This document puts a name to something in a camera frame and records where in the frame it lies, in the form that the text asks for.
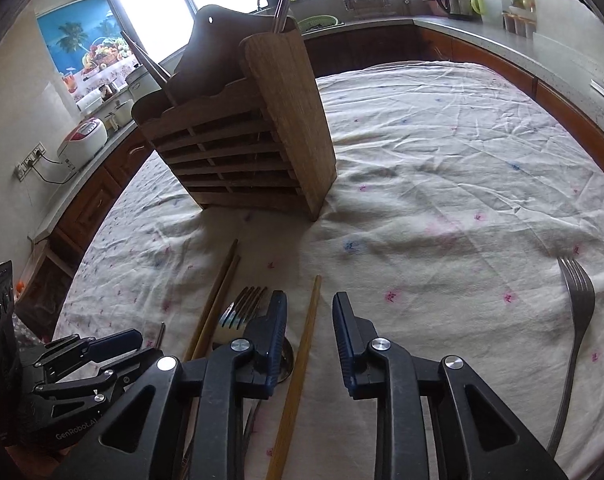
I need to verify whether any brown wooden chopstick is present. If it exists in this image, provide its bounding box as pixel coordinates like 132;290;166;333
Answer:
183;240;238;362
189;255;240;360

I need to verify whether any steel chopstick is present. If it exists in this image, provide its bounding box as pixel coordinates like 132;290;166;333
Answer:
154;322;166;350
121;30;175;104
272;0;291;34

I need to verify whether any wooden side stool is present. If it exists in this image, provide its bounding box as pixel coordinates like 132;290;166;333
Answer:
16;240;74;339

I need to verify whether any steel spoon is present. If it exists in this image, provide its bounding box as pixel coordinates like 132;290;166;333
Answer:
277;337;294;384

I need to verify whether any steel fork centre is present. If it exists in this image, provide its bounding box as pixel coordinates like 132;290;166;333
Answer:
218;286;267;330

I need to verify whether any steel fork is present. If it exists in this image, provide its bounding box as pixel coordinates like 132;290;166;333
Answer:
218;286;267;330
547;257;596;457

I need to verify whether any steel fork right side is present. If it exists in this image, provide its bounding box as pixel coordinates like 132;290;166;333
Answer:
547;257;596;457

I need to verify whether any white red rice cooker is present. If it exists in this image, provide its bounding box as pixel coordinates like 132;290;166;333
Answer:
57;117;108;170

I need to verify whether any floral white tablecloth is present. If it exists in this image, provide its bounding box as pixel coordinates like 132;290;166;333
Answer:
56;62;604;479

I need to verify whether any small white pot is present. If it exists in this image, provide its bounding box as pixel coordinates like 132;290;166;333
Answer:
106;100;134;130

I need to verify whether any white tall cooker pot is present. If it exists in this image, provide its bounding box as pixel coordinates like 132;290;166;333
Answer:
125;65;160;101

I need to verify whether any wooden utensil holder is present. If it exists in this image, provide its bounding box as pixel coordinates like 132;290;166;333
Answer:
132;4;337;220

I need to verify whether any tropical fruit poster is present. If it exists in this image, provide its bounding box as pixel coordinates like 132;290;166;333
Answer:
36;0;137;102

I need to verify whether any green colander basin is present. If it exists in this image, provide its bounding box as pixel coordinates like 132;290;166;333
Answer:
298;14;340;34

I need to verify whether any green mug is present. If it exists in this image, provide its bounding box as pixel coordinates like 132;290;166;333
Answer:
470;0;485;15

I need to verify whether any wall power outlet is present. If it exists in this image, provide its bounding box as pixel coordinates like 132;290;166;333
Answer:
14;142;46;182

